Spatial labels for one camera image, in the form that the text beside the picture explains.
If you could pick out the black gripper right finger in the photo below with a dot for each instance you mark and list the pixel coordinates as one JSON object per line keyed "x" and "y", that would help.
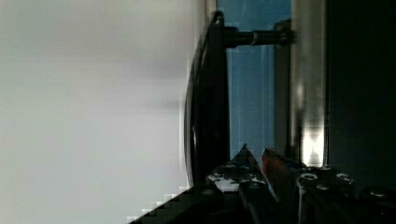
{"x": 282, "y": 174}

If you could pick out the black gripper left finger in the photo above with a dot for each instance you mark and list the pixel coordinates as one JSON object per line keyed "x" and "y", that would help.
{"x": 246, "y": 195}

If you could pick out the black toaster oven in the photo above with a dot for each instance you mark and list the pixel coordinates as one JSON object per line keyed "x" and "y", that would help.
{"x": 326, "y": 99}

